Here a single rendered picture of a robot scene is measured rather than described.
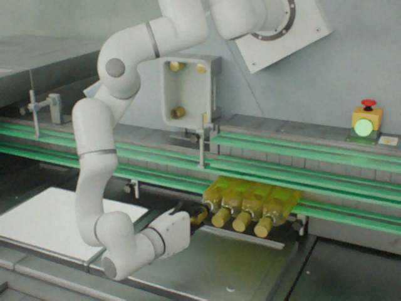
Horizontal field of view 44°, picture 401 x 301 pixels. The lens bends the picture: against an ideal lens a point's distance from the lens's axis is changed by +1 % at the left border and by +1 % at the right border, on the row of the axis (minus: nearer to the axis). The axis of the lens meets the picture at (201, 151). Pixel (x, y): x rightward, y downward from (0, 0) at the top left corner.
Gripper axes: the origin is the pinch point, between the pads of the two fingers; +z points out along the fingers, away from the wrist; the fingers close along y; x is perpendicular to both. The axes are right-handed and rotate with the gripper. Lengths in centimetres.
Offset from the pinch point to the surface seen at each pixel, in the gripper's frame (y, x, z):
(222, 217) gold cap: 1.3, -6.4, 3.0
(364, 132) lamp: 19, -26, 39
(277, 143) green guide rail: 13.8, -5.9, 28.2
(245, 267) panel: -12.2, -12.6, 5.1
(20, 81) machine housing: 17, 99, 11
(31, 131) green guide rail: 2, 84, 4
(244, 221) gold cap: 1.7, -12.0, 4.6
